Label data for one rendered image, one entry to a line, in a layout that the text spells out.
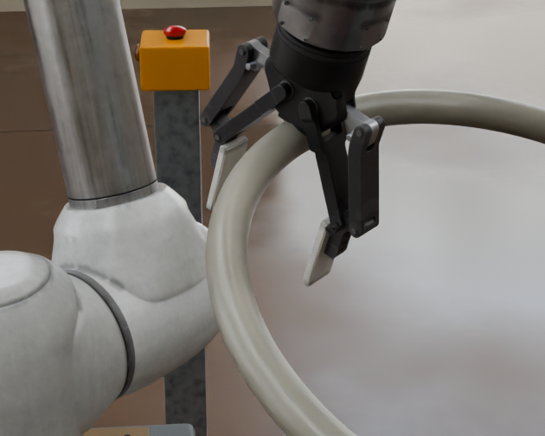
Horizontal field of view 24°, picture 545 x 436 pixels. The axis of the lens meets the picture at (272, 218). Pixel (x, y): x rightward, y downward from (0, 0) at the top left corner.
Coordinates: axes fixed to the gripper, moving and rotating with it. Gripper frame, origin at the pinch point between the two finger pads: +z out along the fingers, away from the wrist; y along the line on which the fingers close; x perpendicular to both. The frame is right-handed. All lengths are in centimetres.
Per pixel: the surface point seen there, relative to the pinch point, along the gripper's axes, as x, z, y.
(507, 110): 17.9, -10.9, 8.9
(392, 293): 187, 175, -71
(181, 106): 70, 59, -68
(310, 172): 249, 210, -146
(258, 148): -5.6, -11.1, 0.5
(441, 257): 218, 179, -73
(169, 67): 68, 52, -71
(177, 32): 72, 48, -74
